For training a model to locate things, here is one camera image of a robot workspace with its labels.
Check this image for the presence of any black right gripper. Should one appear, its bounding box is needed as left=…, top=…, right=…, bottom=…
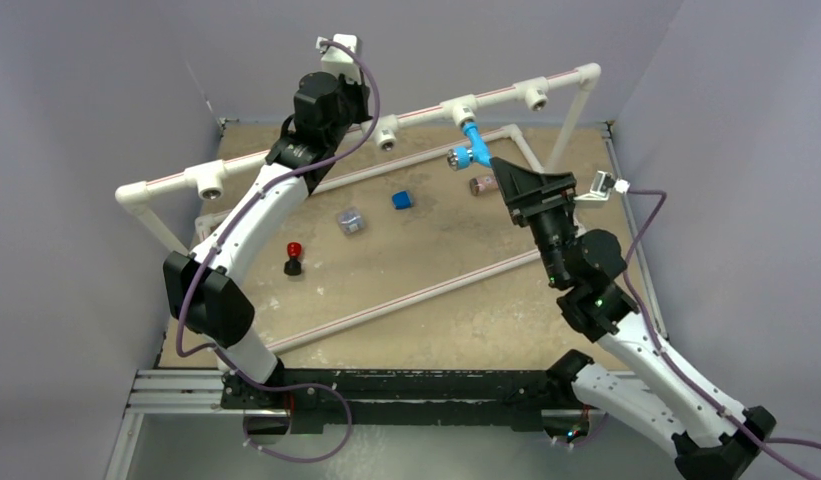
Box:
left=489, top=159, right=577, bottom=288

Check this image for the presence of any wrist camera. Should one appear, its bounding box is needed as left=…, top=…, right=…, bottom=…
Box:
left=575, top=171, right=631, bottom=202
left=316, top=34, right=363, bottom=83

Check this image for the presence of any red black stamp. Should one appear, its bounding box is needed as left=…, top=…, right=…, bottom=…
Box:
left=283, top=242, right=303, bottom=277

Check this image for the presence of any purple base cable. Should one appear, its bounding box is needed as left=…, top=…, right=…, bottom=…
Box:
left=242, top=387, right=354, bottom=466

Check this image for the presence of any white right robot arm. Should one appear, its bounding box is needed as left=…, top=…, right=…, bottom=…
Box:
left=490, top=157, right=776, bottom=479

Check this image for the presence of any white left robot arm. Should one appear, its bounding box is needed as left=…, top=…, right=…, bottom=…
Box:
left=163, top=68, right=380, bottom=409

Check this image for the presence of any pink capped candy bottle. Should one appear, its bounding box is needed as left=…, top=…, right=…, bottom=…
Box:
left=468, top=175, right=499, bottom=196

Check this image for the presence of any blue water faucet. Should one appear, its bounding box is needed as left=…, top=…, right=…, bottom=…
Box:
left=446, top=121, right=492, bottom=171

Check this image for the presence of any blue rectangular box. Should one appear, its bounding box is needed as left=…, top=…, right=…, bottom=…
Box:
left=391, top=190, right=414, bottom=210

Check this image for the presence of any white PVC pipe frame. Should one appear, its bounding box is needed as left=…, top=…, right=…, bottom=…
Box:
left=114, top=62, right=603, bottom=355

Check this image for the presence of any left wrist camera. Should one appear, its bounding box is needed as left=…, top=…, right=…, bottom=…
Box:
left=316, top=34, right=363, bottom=83

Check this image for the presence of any clear box of clips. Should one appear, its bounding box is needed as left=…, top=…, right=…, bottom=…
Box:
left=336, top=207, right=366, bottom=236

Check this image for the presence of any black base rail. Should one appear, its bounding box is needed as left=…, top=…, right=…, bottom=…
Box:
left=221, top=361, right=600, bottom=441

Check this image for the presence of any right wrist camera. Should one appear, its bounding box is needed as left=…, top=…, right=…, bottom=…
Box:
left=575, top=171, right=631, bottom=202

